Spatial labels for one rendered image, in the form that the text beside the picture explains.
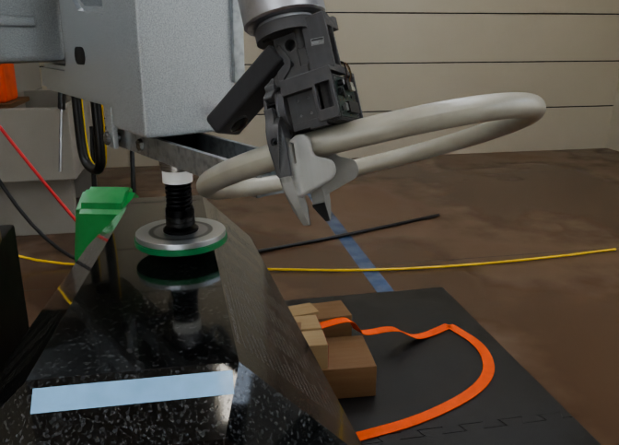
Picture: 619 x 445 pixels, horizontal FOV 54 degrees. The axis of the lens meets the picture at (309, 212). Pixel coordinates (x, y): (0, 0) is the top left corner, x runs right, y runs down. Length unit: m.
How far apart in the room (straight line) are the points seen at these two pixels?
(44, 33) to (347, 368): 1.48
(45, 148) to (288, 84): 3.59
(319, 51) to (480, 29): 6.31
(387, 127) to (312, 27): 0.13
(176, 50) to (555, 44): 6.32
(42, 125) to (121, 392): 3.24
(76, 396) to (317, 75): 0.64
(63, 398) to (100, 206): 2.07
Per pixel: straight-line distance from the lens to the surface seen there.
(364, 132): 0.63
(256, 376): 1.04
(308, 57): 0.64
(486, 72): 7.00
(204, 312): 1.19
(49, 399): 1.04
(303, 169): 0.62
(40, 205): 4.40
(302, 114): 0.63
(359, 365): 2.30
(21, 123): 4.17
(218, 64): 1.36
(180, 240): 1.41
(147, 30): 1.29
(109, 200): 3.04
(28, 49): 1.88
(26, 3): 1.89
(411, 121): 0.64
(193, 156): 1.21
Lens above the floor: 1.32
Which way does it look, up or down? 17 degrees down
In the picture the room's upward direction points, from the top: straight up
